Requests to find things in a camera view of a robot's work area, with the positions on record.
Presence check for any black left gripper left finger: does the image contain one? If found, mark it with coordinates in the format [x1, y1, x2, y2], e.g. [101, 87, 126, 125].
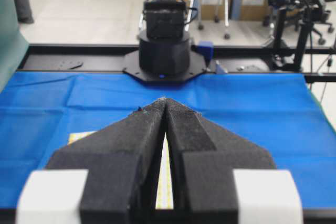
[16, 98, 166, 224]

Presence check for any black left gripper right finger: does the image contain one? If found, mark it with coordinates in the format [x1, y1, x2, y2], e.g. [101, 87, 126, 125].
[163, 98, 305, 224]

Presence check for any yellow checked towel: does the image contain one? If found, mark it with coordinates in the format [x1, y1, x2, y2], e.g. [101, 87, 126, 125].
[67, 130, 174, 210]

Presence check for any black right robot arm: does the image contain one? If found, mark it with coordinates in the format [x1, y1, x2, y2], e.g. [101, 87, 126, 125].
[123, 0, 210, 83]

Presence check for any blue table cloth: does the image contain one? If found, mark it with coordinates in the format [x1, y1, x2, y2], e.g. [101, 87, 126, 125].
[1, 72, 335, 209]

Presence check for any blue connector box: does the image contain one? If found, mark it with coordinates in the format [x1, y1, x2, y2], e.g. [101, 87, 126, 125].
[197, 41, 214, 61]

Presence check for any cardboard box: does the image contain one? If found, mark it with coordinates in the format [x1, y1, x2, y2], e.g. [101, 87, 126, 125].
[201, 0, 268, 21]

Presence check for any green curtain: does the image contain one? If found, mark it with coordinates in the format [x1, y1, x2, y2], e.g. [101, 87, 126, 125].
[1, 0, 29, 90]

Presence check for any black camera stand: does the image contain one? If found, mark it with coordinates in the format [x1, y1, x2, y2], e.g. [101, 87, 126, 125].
[266, 0, 317, 72]

